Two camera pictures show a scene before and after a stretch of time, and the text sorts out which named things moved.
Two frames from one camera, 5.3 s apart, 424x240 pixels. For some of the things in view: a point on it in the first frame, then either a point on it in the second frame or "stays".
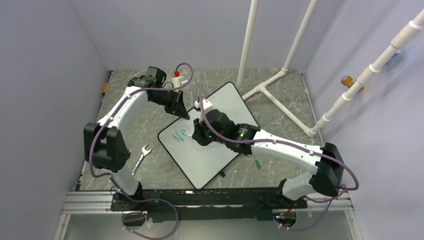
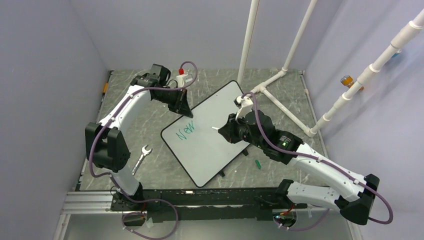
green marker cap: (258, 164) stays
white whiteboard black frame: (200, 162) stays
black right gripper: (198, 134) → (229, 130)
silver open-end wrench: (144, 153) stays
